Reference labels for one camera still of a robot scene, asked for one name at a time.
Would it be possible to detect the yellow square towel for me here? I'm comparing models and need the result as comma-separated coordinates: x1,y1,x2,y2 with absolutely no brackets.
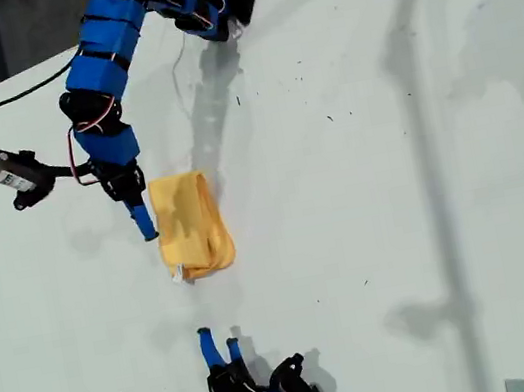
144,164,242,289

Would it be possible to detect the short black camera stalk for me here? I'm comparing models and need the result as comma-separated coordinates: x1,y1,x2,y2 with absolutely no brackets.
40,153,102,185

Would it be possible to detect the black camera cable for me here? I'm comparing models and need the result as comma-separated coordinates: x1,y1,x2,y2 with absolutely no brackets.
0,43,103,155

